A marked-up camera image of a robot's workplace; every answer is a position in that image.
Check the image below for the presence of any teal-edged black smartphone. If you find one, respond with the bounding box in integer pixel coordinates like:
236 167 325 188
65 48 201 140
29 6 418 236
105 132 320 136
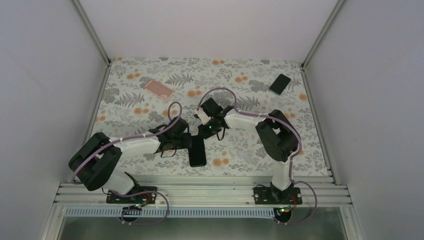
269 74 291 95

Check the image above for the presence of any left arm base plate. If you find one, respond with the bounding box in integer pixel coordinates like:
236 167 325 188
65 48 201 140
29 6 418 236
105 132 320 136
106 186 158 209

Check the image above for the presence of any floral patterned table mat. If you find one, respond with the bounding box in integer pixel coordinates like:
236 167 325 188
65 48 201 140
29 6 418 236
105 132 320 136
92 57 330 177

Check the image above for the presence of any black phone case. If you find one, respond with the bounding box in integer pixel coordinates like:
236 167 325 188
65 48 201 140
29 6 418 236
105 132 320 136
188 135 207 168

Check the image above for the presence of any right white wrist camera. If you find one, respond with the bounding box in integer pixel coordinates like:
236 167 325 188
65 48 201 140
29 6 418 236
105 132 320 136
194 109 211 124

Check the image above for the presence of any pink phone case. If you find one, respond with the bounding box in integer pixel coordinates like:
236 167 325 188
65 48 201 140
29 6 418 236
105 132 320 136
144 79 174 100

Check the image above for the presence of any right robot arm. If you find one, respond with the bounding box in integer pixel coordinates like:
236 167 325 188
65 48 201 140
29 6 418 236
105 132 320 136
195 97 301 204

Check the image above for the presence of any aluminium mounting rail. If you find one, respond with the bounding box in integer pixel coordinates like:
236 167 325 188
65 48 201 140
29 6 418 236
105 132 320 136
53 176 353 219

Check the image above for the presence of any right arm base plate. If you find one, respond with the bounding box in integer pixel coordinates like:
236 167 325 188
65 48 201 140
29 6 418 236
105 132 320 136
253 183 303 205

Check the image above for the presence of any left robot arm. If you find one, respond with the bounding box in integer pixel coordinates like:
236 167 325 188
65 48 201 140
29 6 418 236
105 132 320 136
68 117 192 203

